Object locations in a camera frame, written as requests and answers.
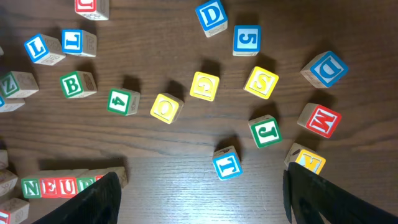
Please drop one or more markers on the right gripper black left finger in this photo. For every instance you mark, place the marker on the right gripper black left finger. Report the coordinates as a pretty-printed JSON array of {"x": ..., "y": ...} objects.
[{"x": 97, "y": 204}]

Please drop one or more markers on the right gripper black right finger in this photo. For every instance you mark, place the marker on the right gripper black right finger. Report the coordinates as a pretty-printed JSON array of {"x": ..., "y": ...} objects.
[{"x": 309, "y": 198}]

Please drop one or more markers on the green R block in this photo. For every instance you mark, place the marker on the green R block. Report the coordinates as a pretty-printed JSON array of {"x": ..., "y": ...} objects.
[{"x": 85, "y": 180}]

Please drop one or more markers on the red u block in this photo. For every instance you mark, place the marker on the red u block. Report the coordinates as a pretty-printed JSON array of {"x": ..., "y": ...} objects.
[
  {"x": 94, "y": 10},
  {"x": 67, "y": 184}
]

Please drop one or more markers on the red i block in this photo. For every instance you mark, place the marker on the red i block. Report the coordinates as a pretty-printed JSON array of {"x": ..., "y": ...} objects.
[
  {"x": 120, "y": 172},
  {"x": 14, "y": 211}
]

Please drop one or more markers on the red E block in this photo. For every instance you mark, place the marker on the red E block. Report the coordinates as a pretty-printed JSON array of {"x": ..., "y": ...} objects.
[{"x": 48, "y": 184}]

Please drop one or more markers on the green N block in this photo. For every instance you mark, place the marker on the green N block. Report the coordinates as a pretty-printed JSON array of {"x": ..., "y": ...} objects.
[{"x": 31, "y": 186}]

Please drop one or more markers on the yellow S block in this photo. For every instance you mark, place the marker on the yellow S block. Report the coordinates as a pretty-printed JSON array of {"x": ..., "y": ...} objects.
[{"x": 261, "y": 82}]

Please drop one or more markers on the blue P block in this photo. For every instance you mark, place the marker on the blue P block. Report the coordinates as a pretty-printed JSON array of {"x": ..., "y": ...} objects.
[{"x": 8, "y": 105}]

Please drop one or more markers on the yellow X block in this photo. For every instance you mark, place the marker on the yellow X block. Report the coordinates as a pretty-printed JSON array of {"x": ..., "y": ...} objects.
[{"x": 306, "y": 157}]

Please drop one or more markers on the red M block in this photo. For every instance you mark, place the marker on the red M block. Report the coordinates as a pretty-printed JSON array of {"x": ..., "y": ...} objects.
[{"x": 319, "y": 119}]

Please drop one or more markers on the green J block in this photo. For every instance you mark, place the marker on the green J block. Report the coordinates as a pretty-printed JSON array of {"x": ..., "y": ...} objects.
[{"x": 265, "y": 131}]

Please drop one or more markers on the blue T block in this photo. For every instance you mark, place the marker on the blue T block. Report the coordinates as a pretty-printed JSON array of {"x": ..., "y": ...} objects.
[{"x": 227, "y": 163}]

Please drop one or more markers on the yellow O block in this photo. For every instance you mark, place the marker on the yellow O block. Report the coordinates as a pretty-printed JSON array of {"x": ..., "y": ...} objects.
[{"x": 7, "y": 182}]

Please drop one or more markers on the green 4 block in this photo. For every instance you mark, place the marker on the green 4 block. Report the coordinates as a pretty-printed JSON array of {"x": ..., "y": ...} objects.
[{"x": 123, "y": 101}]

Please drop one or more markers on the yellow block near 4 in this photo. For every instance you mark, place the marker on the yellow block near 4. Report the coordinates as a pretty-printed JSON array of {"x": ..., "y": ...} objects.
[{"x": 166, "y": 107}]

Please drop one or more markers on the green B block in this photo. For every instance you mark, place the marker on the green B block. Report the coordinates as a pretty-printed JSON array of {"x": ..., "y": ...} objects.
[{"x": 78, "y": 84}]

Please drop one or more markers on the blue Q block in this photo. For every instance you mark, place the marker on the blue Q block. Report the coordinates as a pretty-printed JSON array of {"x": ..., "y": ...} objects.
[{"x": 324, "y": 70}]

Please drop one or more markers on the green Z block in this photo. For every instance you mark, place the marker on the green Z block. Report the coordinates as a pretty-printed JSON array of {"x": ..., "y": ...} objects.
[{"x": 18, "y": 85}]

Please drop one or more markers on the yellow block centre right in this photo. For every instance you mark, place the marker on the yellow block centre right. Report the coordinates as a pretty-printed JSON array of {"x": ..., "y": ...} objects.
[{"x": 204, "y": 86}]

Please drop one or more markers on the blue 5 block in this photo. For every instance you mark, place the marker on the blue 5 block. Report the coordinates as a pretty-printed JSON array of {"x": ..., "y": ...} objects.
[{"x": 247, "y": 40}]

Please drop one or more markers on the blue L block right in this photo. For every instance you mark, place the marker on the blue L block right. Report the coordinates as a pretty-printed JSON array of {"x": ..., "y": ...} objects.
[{"x": 79, "y": 42}]

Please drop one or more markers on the blue l block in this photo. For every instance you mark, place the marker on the blue l block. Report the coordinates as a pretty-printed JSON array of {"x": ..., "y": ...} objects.
[
  {"x": 44, "y": 50},
  {"x": 79, "y": 42}
]

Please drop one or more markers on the blue L block left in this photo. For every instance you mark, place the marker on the blue L block left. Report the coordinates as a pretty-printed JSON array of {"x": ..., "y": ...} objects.
[{"x": 44, "y": 50}]

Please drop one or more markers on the red U block top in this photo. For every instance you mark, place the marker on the red U block top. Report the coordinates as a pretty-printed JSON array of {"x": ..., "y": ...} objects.
[{"x": 94, "y": 10}]

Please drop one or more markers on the blue D block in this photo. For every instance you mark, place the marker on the blue D block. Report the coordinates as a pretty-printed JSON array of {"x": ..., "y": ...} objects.
[{"x": 212, "y": 17}]

